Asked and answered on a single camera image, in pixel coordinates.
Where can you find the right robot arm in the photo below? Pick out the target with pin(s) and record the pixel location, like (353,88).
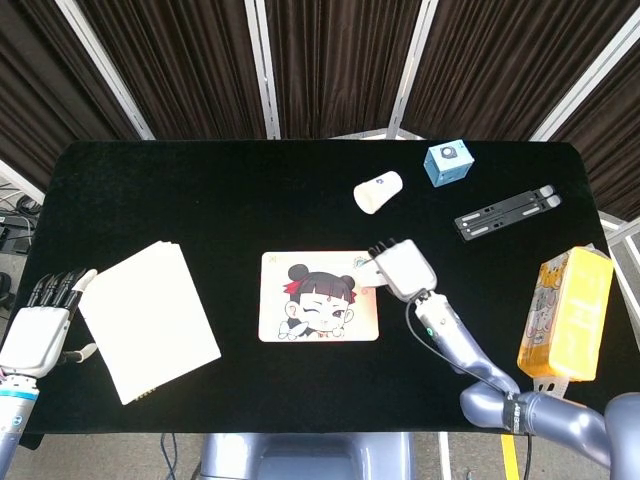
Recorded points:
(470,350)

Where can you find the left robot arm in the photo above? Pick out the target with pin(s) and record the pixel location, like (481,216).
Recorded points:
(15,410)

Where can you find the white frame base foot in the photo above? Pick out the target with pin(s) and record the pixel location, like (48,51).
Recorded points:
(370,134)

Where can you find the white paper stack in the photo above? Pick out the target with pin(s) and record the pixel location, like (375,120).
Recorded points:
(145,320)

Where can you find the white paper cup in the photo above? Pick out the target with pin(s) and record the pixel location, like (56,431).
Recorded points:
(375,192)

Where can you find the black folding laptop stand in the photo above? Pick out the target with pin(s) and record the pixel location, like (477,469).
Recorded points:
(505,212)

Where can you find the black velvet tablecloth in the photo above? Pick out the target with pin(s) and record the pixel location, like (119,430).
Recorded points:
(200,200)

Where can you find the white frame side rail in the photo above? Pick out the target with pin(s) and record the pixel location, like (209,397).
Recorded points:
(20,182)
(620,232)

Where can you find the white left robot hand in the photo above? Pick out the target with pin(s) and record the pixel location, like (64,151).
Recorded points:
(32,335)

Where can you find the blue cube box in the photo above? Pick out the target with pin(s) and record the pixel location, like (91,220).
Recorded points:
(447,165)

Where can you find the grey robot torso base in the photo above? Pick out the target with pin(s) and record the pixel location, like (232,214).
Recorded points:
(305,457)

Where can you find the cartoon girl mouse pad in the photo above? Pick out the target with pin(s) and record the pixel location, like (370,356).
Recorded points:
(280,280)

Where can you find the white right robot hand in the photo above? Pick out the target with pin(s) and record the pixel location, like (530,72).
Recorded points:
(405,270)

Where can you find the yellow tissue pack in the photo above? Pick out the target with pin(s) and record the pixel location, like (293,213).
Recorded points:
(570,315)

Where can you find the white frame post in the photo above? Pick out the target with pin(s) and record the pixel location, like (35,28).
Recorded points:
(585,87)
(414,70)
(263,70)
(103,65)

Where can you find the dark brown curtain panel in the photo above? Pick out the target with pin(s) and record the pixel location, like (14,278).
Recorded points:
(340,65)
(185,65)
(615,140)
(500,65)
(40,90)

